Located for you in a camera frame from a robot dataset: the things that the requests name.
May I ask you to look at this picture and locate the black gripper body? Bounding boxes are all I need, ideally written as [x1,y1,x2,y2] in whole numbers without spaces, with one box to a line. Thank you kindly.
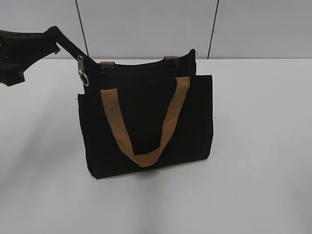
[0,30,45,87]

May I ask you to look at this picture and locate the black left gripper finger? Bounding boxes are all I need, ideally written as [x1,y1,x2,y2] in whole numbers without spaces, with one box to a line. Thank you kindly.
[44,26,100,72]

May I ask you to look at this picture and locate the silver zipper pull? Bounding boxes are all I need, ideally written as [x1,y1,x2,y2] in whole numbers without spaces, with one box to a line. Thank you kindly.
[77,55,89,87]

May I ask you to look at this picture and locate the black tote bag tan handles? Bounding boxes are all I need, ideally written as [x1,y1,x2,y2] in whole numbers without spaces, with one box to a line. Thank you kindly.
[78,50,214,179]

